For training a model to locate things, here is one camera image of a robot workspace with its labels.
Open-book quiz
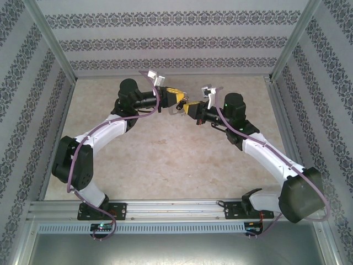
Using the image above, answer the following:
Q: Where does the keyring with grey strap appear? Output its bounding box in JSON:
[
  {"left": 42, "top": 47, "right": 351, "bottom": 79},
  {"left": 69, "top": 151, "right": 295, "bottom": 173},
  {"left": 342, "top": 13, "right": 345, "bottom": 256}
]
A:
[{"left": 167, "top": 95, "right": 191, "bottom": 118}]

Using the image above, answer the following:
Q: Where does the grey metal sheet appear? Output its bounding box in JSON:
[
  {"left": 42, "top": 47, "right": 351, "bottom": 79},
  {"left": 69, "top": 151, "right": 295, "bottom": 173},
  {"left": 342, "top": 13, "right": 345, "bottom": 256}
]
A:
[{"left": 27, "top": 233, "right": 337, "bottom": 265}]

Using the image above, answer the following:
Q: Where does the aluminium table edge rail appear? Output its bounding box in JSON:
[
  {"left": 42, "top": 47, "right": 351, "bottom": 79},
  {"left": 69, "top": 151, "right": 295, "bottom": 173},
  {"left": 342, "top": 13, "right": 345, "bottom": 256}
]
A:
[
  {"left": 74, "top": 73, "right": 274, "bottom": 81},
  {"left": 268, "top": 79, "right": 309, "bottom": 199}
]

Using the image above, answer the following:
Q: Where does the aluminium frame post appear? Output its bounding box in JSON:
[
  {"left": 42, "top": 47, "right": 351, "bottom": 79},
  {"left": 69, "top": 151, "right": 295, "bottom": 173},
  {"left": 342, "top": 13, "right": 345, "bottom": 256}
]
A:
[
  {"left": 23, "top": 0, "right": 78, "bottom": 81},
  {"left": 271, "top": 0, "right": 322, "bottom": 81}
]

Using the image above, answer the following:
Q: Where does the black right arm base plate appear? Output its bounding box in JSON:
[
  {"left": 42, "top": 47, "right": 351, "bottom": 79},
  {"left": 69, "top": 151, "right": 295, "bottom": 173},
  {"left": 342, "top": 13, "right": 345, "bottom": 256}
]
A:
[{"left": 224, "top": 201, "right": 275, "bottom": 221}]

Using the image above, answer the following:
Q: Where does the slotted grey cable duct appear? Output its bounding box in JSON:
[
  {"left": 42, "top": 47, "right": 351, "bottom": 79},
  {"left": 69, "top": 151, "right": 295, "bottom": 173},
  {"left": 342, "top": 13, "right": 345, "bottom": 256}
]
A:
[{"left": 37, "top": 222, "right": 246, "bottom": 234}]

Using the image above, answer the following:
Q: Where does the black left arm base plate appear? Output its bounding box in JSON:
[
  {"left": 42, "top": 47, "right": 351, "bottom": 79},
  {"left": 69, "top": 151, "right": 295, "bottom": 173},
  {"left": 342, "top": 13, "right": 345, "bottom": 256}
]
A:
[{"left": 77, "top": 202, "right": 127, "bottom": 221}]

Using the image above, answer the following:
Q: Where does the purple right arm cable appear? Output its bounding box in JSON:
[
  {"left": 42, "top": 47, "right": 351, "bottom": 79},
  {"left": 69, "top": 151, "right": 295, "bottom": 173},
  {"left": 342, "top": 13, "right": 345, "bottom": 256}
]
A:
[{"left": 215, "top": 87, "right": 331, "bottom": 238}]

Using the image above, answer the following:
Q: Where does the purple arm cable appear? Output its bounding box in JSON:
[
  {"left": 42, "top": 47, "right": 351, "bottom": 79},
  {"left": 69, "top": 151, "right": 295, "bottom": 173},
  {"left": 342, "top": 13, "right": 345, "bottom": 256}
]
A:
[
  {"left": 215, "top": 87, "right": 331, "bottom": 238},
  {"left": 67, "top": 70, "right": 163, "bottom": 241}
]

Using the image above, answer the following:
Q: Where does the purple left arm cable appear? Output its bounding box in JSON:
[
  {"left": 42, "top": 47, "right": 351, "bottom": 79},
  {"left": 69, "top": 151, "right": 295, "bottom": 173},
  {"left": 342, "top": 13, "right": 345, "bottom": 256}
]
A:
[{"left": 67, "top": 70, "right": 163, "bottom": 241}]

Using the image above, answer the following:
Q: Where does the aluminium lower frame beam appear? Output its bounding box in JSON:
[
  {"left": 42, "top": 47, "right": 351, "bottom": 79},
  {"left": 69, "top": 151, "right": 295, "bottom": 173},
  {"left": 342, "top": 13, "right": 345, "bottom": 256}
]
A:
[
  {"left": 8, "top": 216, "right": 38, "bottom": 265},
  {"left": 313, "top": 218, "right": 345, "bottom": 265}
]

